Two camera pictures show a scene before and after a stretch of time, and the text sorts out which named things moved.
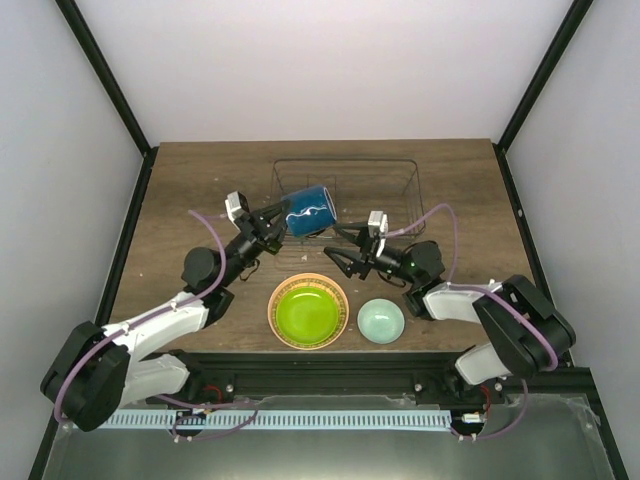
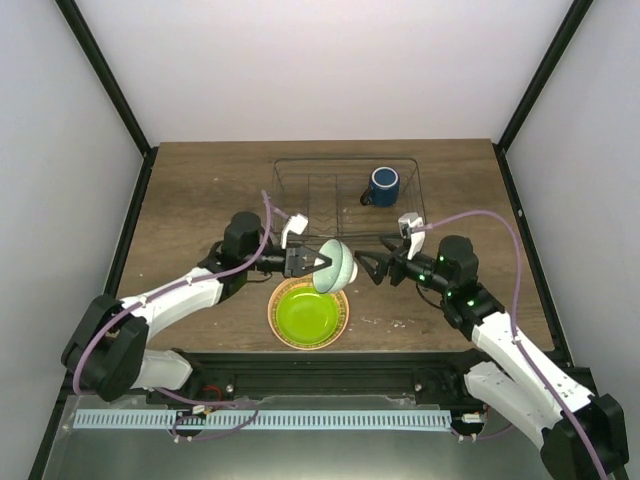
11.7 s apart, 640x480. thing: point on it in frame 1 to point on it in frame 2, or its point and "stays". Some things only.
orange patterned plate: (313, 280) stays
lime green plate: (307, 315) stays
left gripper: (258, 230) to (294, 261)
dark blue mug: (309, 210) to (383, 188)
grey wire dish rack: (384, 193) stays
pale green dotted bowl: (381, 321) to (343, 271)
